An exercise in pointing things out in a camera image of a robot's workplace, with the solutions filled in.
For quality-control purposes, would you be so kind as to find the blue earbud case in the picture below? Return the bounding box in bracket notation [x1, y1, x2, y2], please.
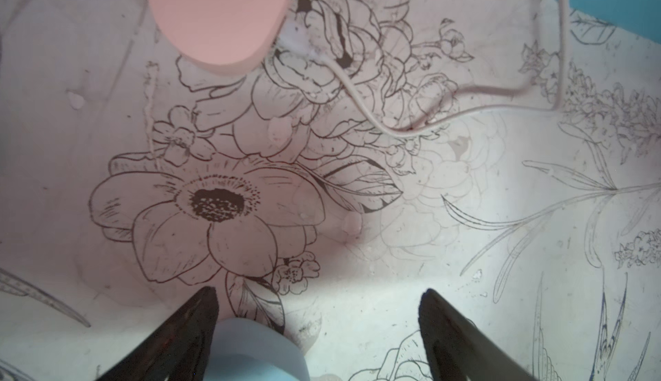
[203, 317, 311, 381]

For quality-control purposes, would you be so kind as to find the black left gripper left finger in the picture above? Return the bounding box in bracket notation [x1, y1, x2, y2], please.
[100, 286, 219, 381]

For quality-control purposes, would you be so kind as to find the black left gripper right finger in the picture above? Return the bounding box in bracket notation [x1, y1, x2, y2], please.
[418, 288, 534, 381]

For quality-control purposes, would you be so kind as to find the pink white charging cable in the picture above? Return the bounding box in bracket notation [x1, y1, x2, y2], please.
[278, 0, 570, 139]

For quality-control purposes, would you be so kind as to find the pink earbud case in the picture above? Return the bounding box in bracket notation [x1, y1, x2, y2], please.
[148, 0, 291, 76]

